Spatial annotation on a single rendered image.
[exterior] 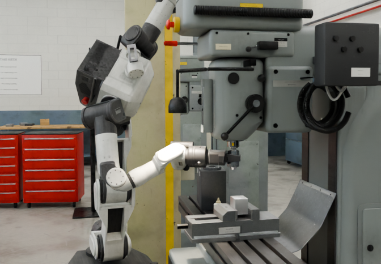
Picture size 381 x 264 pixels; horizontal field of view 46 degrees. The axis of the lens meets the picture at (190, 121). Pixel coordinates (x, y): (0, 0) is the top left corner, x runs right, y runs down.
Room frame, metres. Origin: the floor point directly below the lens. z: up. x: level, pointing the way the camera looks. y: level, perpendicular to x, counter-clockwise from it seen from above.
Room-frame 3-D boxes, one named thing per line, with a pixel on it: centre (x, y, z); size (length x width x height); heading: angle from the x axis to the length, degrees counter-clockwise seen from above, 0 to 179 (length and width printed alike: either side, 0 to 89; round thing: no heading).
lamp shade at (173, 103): (1.76, 0.05, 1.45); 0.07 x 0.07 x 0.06
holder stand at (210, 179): (2.22, -0.10, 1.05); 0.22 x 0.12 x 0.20; 4
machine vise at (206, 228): (1.73, -0.16, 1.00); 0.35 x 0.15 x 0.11; 103
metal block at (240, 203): (1.74, -0.19, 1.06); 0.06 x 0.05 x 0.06; 13
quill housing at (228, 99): (1.82, -0.18, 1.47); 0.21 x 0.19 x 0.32; 11
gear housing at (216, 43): (1.82, -0.21, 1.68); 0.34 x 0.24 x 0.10; 101
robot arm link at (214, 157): (1.83, -0.08, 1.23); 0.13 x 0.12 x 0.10; 171
